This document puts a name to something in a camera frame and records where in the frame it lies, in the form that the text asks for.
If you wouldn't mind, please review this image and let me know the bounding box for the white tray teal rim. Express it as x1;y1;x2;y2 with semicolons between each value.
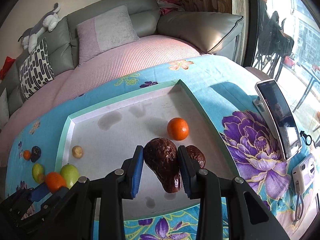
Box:
55;78;235;222

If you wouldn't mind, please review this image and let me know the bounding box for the large green mango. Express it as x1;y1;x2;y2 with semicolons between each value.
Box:
32;163;44;183

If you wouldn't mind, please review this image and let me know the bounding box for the blue floral tablecloth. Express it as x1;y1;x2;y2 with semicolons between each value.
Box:
5;55;309;239

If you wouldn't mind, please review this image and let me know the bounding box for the pink sofa seat cover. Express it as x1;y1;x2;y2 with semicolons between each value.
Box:
1;35;201;167

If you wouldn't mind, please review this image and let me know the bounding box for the grey white plush toy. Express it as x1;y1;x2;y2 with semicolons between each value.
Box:
18;3;60;54

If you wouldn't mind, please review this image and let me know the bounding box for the dark brown date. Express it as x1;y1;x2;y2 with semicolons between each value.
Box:
30;146;42;163

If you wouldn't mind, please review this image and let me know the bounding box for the black white patterned cushion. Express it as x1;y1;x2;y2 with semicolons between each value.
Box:
19;38;55;100

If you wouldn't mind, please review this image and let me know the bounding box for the small mandarin with stem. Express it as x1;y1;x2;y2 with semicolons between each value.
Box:
23;150;31;161

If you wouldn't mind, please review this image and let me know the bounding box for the smartphone on stand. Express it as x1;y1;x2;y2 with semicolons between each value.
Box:
253;79;302;161

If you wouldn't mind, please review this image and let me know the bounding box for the green mango on tray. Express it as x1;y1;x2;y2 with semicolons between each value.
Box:
60;164;80;189

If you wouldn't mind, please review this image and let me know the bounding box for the light grey cushion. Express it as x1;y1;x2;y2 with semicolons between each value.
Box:
0;88;9;130

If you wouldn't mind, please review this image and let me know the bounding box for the small mandarin far left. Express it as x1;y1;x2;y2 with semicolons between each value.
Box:
45;172;67;193

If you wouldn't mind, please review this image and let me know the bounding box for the white instant camera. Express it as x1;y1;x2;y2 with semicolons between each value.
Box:
292;154;316;195

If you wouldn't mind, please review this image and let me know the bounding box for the grey leather sofa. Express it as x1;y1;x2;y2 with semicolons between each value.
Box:
1;0;244;114

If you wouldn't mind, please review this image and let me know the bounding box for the pink floral cloth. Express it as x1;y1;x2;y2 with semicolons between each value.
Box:
155;0;184;16

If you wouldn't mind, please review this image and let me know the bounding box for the reddish brown date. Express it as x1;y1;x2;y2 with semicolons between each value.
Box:
143;137;182;193

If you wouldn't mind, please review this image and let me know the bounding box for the pink grey cushion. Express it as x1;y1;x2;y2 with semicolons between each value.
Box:
76;5;139;64

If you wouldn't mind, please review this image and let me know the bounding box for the large orange mandarin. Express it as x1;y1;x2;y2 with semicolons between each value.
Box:
167;118;189;141

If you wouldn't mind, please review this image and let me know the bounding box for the red plastic bag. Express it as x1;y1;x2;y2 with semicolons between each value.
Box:
0;56;16;80

